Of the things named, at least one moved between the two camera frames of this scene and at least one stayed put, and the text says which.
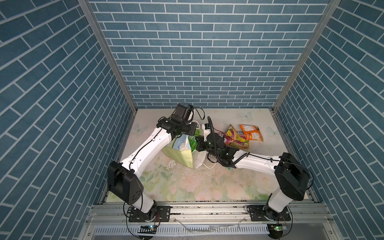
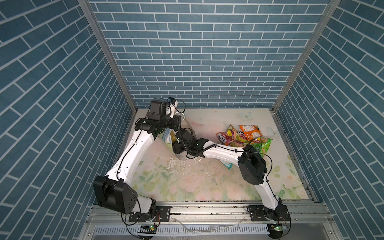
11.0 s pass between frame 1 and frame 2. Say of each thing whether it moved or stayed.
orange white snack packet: stayed
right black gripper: moved
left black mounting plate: stayed
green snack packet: moved
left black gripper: moved
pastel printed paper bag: moved
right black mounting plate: stayed
